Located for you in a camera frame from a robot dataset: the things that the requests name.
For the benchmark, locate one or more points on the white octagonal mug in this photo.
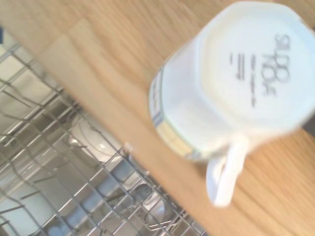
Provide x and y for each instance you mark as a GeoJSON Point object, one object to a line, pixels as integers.
{"type": "Point", "coordinates": [221, 86]}

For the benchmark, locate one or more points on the white ceramic footed bowl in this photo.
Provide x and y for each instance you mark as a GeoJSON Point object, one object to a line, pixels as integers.
{"type": "Point", "coordinates": [98, 145]}

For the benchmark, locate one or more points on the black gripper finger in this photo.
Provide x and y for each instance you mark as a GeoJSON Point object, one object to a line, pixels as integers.
{"type": "Point", "coordinates": [309, 126]}

